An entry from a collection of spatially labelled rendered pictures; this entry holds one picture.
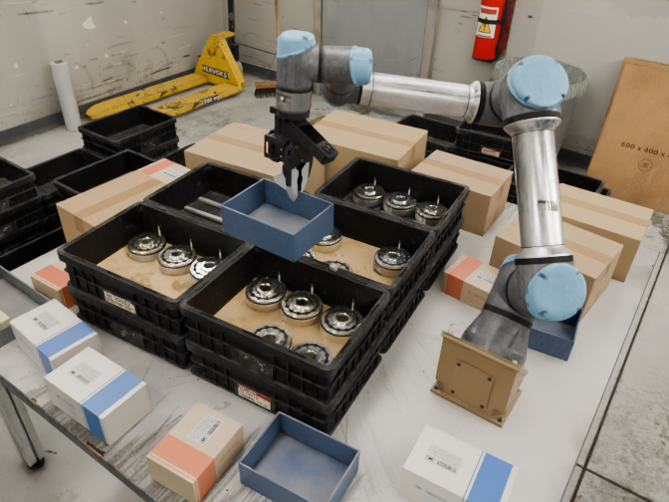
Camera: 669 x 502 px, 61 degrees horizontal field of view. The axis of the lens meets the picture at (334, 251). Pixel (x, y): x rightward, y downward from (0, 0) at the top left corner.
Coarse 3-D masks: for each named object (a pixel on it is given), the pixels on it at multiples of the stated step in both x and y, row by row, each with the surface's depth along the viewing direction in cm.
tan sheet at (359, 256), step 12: (348, 240) 170; (336, 252) 165; (348, 252) 165; (360, 252) 165; (372, 252) 165; (348, 264) 160; (360, 264) 160; (372, 264) 161; (372, 276) 156; (384, 276) 156
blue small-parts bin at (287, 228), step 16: (240, 192) 129; (256, 192) 134; (272, 192) 135; (304, 192) 130; (224, 208) 124; (240, 208) 131; (256, 208) 136; (272, 208) 136; (288, 208) 135; (304, 208) 132; (320, 208) 129; (224, 224) 127; (240, 224) 124; (256, 224) 121; (272, 224) 131; (288, 224) 131; (304, 224) 131; (320, 224) 124; (256, 240) 124; (272, 240) 121; (288, 240) 118; (304, 240) 120; (320, 240) 126; (288, 256) 120
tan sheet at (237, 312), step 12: (240, 300) 146; (228, 312) 142; (240, 312) 142; (252, 312) 143; (264, 312) 143; (276, 312) 143; (240, 324) 139; (252, 324) 139; (264, 324) 139; (276, 324) 139; (288, 324) 139; (300, 336) 136; (312, 336) 136; (336, 348) 133
